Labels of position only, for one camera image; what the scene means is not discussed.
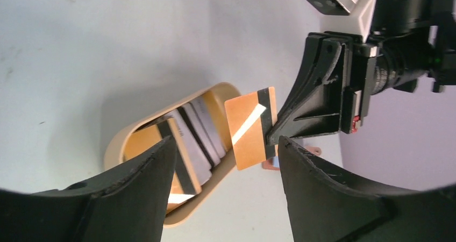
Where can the striped cards in tray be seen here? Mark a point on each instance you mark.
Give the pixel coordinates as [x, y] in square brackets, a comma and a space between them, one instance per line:
[197, 128]

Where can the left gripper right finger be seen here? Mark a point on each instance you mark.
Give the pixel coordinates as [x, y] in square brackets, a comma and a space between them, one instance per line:
[328, 203]

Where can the oval wooden tray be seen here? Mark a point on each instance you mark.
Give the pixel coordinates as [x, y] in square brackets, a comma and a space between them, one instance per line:
[114, 152]

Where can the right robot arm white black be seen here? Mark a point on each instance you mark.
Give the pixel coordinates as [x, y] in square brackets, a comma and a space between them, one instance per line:
[414, 38]

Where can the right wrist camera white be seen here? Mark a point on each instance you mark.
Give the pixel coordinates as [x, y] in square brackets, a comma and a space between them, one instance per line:
[345, 16]

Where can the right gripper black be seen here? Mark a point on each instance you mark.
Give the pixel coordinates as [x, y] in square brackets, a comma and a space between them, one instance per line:
[332, 90]

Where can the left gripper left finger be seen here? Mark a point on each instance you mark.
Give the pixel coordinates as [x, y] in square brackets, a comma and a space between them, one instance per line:
[125, 203]

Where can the brown leather card holder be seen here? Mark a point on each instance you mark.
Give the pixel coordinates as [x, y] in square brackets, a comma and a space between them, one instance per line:
[273, 163]

